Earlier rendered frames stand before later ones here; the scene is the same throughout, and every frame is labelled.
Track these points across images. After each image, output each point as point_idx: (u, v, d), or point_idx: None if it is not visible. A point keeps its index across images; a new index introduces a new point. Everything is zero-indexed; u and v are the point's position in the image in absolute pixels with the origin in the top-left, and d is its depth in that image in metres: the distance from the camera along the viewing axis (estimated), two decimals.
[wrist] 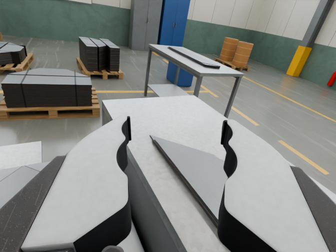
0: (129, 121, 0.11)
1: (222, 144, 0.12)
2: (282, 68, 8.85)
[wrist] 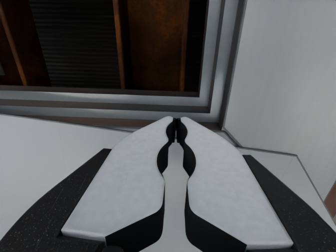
0: (174, 123, 0.11)
1: (178, 142, 0.12)
2: None
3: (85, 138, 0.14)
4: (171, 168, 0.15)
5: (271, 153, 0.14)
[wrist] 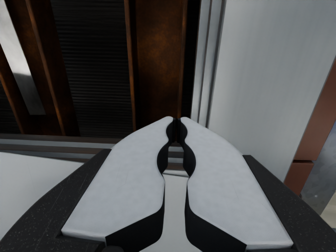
0: (174, 123, 0.11)
1: (178, 142, 0.12)
2: None
3: None
4: (170, 192, 0.23)
5: None
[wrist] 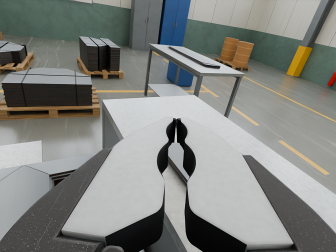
0: (174, 123, 0.11)
1: (178, 142, 0.12)
2: (282, 68, 8.84)
3: None
4: None
5: None
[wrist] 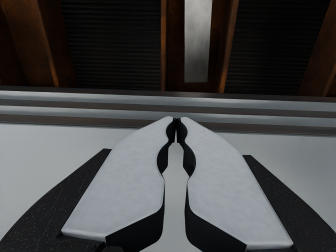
0: (174, 123, 0.11)
1: (178, 142, 0.12)
2: None
3: None
4: None
5: None
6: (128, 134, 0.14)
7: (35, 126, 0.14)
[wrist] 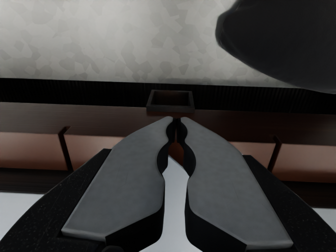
0: (174, 123, 0.11)
1: (178, 142, 0.12)
2: None
3: None
4: None
5: None
6: None
7: None
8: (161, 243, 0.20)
